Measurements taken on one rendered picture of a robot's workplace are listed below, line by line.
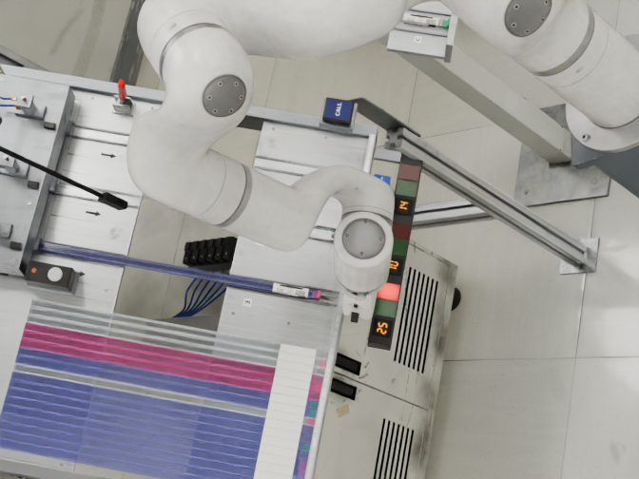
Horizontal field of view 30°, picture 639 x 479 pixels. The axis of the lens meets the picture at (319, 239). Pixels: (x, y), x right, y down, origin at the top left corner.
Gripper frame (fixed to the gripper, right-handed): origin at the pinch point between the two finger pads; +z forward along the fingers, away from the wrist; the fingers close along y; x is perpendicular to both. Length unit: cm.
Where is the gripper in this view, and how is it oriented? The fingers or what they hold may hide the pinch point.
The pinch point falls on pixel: (358, 298)
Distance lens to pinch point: 194.9
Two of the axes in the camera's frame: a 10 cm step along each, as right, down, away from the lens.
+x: -9.8, -1.7, 0.7
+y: 1.9, -9.3, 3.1
